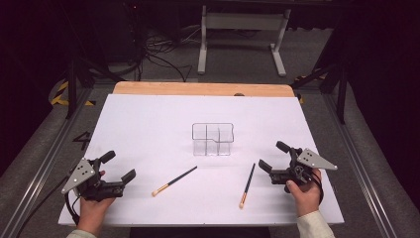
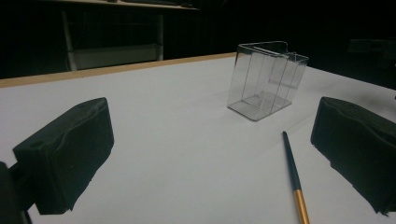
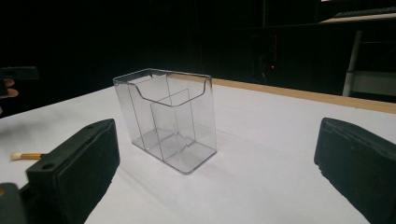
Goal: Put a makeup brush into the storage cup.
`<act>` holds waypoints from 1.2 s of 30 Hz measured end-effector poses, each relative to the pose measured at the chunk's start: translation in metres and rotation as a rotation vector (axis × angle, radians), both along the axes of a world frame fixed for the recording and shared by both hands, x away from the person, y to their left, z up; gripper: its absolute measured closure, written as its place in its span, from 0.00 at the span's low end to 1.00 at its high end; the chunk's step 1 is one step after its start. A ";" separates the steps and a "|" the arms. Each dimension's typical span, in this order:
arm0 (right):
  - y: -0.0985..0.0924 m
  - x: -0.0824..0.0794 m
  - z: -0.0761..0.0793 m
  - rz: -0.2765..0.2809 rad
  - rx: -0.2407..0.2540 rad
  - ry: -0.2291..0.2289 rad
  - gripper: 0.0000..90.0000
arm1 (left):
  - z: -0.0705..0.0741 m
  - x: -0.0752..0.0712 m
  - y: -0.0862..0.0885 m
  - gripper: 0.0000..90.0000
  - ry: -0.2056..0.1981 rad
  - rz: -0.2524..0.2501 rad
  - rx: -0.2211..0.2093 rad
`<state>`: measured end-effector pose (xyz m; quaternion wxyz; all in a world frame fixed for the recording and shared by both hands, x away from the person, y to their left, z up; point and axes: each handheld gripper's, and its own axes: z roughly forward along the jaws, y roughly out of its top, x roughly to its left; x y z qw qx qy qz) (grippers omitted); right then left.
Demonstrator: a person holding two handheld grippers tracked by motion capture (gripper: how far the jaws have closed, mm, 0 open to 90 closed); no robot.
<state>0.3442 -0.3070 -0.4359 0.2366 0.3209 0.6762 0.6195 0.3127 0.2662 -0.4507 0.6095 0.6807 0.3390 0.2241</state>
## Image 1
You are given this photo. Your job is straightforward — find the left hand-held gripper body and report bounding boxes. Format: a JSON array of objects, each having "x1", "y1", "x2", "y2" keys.
[{"x1": 60, "y1": 158, "x2": 127, "y2": 203}]

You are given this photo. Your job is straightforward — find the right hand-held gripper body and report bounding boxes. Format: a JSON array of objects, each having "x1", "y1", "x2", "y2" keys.
[{"x1": 268, "y1": 147, "x2": 339, "y2": 194}]

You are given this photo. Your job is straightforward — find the black-handled makeup brush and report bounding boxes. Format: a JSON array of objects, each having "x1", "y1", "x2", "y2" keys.
[
  {"x1": 239, "y1": 163, "x2": 257, "y2": 210},
  {"x1": 151, "y1": 166, "x2": 198, "y2": 197}
]

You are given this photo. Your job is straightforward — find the clear acrylic organizer box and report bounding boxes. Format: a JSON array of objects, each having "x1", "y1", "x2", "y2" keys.
[{"x1": 191, "y1": 122, "x2": 235, "y2": 158}]

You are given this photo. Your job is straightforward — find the person's left hand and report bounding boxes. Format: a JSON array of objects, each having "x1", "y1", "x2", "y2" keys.
[{"x1": 76, "y1": 170, "x2": 117, "y2": 236}]

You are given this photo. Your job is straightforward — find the person's right hand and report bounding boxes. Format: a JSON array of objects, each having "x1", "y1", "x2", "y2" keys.
[{"x1": 285, "y1": 168, "x2": 325, "y2": 218}]

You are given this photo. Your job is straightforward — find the white table mat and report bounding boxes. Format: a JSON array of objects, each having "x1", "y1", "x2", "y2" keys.
[{"x1": 57, "y1": 93, "x2": 346, "y2": 228}]

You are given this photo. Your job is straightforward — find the black metal stand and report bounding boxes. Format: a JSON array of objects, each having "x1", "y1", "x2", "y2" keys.
[
  {"x1": 290, "y1": 60, "x2": 349, "y2": 126},
  {"x1": 63, "y1": 58, "x2": 125, "y2": 121}
]

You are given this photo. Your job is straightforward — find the yellow and black floor tape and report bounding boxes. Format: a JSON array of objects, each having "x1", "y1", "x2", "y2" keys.
[{"x1": 294, "y1": 72, "x2": 329, "y2": 105}]

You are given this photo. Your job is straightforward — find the wooden table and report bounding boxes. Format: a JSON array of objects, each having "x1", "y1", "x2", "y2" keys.
[{"x1": 112, "y1": 80, "x2": 296, "y2": 98}]

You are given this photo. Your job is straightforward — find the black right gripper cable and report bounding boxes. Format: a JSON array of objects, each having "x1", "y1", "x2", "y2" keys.
[{"x1": 310, "y1": 172, "x2": 325, "y2": 204}]

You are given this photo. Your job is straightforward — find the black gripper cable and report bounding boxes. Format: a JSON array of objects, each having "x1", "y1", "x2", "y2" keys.
[
  {"x1": 310, "y1": 172, "x2": 325, "y2": 204},
  {"x1": 15, "y1": 177, "x2": 81, "y2": 238}
]

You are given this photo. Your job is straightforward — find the aluminium floor rail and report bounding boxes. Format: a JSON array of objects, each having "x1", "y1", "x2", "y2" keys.
[
  {"x1": 320, "y1": 93, "x2": 399, "y2": 238},
  {"x1": 0, "y1": 86, "x2": 94, "y2": 238}
]

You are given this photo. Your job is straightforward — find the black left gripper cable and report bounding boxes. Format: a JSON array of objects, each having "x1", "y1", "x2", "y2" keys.
[{"x1": 15, "y1": 177, "x2": 81, "y2": 238}]

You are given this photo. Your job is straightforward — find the black floor cable bundle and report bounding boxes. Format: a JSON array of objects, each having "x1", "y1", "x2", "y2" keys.
[{"x1": 130, "y1": 19, "x2": 194, "y2": 83}]

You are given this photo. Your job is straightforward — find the white metal stand frame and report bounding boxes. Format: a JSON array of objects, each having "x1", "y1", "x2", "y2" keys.
[{"x1": 196, "y1": 4, "x2": 292, "y2": 78}]

